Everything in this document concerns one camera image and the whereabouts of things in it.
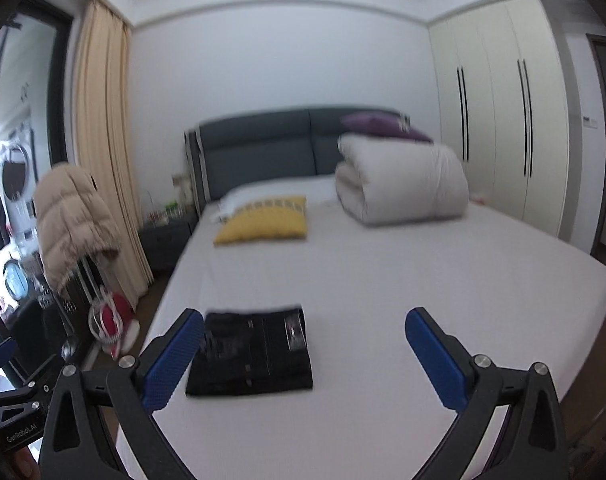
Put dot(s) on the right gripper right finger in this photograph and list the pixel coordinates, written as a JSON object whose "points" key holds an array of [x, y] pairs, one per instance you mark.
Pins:
{"points": [[445, 361]]}

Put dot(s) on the beige puffer jacket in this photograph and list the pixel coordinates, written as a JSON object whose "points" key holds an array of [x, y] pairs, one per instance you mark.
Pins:
{"points": [[73, 222]]}

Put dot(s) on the yellow cushion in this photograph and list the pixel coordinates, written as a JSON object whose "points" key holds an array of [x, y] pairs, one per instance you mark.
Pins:
{"points": [[273, 218]]}

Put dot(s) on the white bed mattress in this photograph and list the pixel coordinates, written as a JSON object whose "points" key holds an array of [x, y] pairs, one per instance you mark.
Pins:
{"points": [[503, 288]]}

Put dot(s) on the red white bag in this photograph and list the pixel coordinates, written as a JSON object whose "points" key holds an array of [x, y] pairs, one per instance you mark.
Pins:
{"points": [[112, 322]]}

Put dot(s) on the dark nightstand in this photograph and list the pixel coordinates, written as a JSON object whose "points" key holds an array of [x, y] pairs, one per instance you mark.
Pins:
{"points": [[163, 244]]}

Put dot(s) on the white folded duvet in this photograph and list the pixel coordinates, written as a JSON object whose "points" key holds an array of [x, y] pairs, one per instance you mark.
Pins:
{"points": [[384, 181]]}

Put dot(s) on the beige curtain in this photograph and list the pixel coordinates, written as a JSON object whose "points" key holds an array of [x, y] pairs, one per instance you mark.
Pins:
{"points": [[103, 136]]}

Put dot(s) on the cream wardrobe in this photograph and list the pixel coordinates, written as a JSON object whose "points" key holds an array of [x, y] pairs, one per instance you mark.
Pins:
{"points": [[504, 110]]}

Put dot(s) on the dark grey headboard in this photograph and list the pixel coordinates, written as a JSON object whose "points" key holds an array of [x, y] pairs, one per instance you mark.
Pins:
{"points": [[291, 151]]}

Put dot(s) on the left hand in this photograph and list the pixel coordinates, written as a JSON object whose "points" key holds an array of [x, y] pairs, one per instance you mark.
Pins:
{"points": [[26, 465]]}

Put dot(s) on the black denim pants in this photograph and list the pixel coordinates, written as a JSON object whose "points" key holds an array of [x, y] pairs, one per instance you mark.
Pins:
{"points": [[251, 353]]}

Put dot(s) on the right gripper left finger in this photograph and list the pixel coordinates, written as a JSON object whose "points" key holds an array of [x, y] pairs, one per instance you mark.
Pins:
{"points": [[164, 361]]}

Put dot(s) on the purple pillow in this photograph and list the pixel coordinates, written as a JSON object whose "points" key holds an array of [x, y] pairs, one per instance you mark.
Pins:
{"points": [[383, 125]]}

